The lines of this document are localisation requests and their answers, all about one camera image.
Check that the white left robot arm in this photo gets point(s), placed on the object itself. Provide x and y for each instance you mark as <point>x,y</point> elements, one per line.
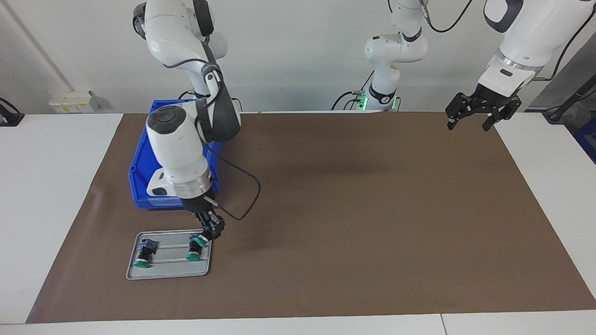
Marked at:
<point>396,51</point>

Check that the blue crate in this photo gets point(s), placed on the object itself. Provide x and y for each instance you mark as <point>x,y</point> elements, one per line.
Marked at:
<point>589,144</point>

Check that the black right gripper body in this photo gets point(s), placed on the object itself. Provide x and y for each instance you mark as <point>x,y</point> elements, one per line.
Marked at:
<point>198,202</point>

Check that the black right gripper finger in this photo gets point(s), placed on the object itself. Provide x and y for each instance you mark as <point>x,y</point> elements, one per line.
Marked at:
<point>205,225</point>
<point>218,225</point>

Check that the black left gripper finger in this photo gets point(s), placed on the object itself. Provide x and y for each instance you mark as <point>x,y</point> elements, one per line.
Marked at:
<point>505,115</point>
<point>456,109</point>

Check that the grey metal tray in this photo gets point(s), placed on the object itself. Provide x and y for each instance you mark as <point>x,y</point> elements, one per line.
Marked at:
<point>172,271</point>

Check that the brown table mat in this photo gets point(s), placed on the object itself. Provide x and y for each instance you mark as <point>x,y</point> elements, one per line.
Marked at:
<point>349,232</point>

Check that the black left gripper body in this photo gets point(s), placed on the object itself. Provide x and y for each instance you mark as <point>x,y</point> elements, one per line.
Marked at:
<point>486,102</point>

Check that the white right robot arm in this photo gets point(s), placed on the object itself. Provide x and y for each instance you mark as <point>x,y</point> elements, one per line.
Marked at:
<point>177,139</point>

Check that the black clamp mount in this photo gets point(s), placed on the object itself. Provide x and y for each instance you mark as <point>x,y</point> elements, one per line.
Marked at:
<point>9,118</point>

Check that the black stand pole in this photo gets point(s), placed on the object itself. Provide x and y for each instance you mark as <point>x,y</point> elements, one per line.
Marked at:
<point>558,114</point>

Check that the white wall socket box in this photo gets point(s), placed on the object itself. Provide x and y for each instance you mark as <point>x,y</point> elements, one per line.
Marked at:
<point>70,102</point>

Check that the blue plastic storage bin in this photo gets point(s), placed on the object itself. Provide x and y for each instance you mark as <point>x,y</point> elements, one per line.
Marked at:
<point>142,172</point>

